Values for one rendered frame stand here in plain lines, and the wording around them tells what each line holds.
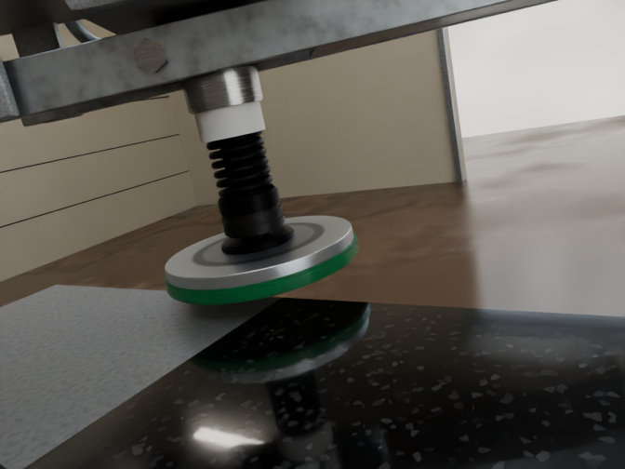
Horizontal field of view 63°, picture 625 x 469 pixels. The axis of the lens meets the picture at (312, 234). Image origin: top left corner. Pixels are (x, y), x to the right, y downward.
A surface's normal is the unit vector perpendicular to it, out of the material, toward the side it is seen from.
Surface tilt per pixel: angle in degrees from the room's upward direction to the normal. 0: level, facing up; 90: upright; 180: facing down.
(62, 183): 90
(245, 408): 0
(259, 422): 0
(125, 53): 90
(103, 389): 0
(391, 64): 90
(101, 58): 90
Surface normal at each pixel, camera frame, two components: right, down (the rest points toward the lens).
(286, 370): -0.20, -0.95
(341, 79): -0.51, 0.31
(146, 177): 0.84, -0.04
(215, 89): -0.03, 0.25
